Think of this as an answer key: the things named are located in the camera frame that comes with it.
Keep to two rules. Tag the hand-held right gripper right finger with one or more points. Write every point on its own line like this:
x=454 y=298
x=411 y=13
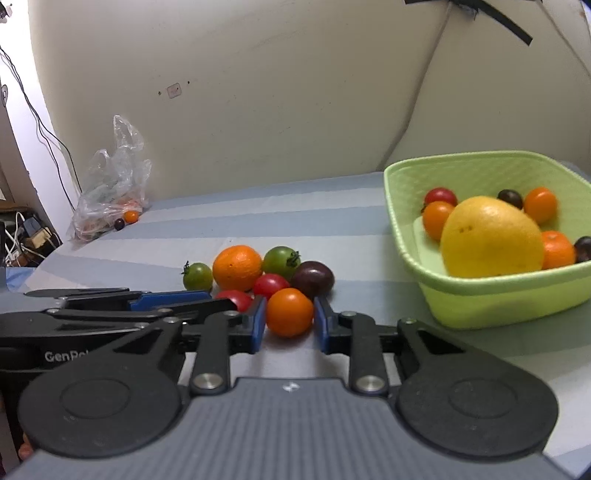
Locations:
x=321 y=325

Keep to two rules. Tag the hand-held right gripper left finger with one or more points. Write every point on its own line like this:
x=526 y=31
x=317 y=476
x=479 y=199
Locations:
x=258 y=323

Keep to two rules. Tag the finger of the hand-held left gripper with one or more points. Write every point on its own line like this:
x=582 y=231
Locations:
x=207 y=307
x=171 y=299

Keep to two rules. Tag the red cherry tomato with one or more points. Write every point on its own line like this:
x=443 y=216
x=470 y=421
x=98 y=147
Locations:
x=441 y=195
x=270 y=285
x=239 y=299

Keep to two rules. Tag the green cherry tomato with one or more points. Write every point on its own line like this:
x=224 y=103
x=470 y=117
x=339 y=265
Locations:
x=197 y=277
x=279 y=261

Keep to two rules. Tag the dark purple cherry tomato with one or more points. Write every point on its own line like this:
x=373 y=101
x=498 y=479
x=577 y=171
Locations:
x=583 y=249
x=312 y=278
x=119 y=225
x=510 y=198

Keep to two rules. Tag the mandarin orange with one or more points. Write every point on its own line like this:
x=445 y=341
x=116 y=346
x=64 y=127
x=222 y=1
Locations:
x=558 y=251
x=237 y=267

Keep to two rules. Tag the light green plastic basket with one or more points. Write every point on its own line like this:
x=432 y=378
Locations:
x=485 y=300

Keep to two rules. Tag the large yellow grapefruit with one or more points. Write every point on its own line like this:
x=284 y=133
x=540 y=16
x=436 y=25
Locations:
x=489 y=240

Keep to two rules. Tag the beige power strip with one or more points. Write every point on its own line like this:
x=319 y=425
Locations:
x=39 y=238

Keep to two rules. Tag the striped bed sheet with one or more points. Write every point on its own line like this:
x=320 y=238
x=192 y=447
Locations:
x=346 y=221

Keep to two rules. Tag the black power adapter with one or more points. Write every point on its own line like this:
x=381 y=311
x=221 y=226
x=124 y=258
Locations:
x=32 y=225

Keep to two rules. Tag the clear plastic bag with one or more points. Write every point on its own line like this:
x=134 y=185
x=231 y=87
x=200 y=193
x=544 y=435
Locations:
x=111 y=194

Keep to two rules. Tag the black tape cross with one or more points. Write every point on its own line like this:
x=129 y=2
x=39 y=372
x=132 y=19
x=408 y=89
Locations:
x=508 y=25

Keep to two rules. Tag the small wall sticker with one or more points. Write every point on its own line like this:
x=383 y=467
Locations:
x=174 y=90

